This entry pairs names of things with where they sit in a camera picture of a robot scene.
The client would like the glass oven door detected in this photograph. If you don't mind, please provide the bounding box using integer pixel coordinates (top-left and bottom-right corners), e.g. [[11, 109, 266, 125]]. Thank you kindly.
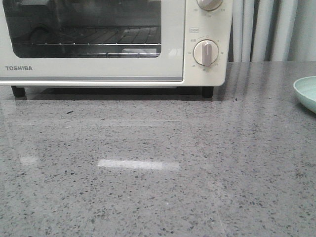
[[0, 0, 186, 81]]

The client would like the white Toshiba toaster oven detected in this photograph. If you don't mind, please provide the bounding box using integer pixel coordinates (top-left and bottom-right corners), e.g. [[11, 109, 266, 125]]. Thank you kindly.
[[0, 0, 233, 97]]

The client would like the lower timer knob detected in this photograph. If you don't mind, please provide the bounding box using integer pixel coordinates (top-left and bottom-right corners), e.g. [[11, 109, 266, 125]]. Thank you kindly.
[[193, 39, 219, 67]]

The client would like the upper temperature knob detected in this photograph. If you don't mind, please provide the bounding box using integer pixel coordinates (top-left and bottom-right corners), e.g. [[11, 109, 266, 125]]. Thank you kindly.
[[197, 0, 223, 11]]

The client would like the grey pleated curtain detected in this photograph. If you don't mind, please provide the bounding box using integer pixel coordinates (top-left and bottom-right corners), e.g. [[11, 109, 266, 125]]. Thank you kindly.
[[228, 0, 316, 62]]

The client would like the light green plate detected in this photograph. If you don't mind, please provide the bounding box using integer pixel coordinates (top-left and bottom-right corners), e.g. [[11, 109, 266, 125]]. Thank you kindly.
[[293, 76, 316, 114]]

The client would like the metal oven wire rack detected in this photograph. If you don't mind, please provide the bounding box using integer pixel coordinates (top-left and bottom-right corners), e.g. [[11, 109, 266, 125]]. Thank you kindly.
[[12, 27, 161, 58]]

